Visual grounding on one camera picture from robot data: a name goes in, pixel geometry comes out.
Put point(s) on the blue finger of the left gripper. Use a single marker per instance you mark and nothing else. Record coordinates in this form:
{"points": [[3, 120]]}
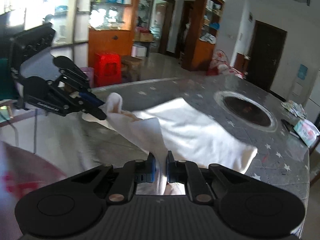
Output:
{"points": [[94, 111], [88, 98]]}

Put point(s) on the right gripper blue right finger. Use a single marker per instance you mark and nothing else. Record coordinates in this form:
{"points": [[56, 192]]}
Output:
{"points": [[197, 181]]}

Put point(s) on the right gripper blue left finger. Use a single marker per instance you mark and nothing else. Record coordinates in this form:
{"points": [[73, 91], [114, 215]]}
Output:
{"points": [[126, 179]]}

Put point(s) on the white cream garment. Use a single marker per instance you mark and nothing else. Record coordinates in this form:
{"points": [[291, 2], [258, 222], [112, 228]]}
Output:
{"points": [[177, 127]]}

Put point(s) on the red plastic stool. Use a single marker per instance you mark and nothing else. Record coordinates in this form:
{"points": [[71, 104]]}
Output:
{"points": [[107, 69]]}

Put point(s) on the grey star quilted table cover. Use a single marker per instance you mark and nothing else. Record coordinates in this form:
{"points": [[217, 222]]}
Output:
{"points": [[74, 145]]}

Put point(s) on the round black induction cooktop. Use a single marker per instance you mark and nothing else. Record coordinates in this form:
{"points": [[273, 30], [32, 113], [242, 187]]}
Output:
{"points": [[249, 111]]}

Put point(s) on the polka dot play tent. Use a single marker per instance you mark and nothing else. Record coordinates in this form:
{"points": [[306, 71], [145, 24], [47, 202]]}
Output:
{"points": [[219, 65]]}

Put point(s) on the floral crumpled cloth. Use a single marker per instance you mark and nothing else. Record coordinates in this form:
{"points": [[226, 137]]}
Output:
{"points": [[294, 108]]}

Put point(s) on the tissue box pastel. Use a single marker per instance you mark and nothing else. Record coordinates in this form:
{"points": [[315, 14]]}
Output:
{"points": [[307, 131]]}

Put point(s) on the wooden shelf cabinet left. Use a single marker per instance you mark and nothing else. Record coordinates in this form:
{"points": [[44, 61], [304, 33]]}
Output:
{"points": [[198, 54]]}

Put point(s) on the white refrigerator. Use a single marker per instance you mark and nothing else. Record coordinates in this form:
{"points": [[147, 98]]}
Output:
{"points": [[312, 105]]}

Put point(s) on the dark wooden door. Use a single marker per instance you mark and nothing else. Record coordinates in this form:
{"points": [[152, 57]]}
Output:
{"points": [[265, 52]]}

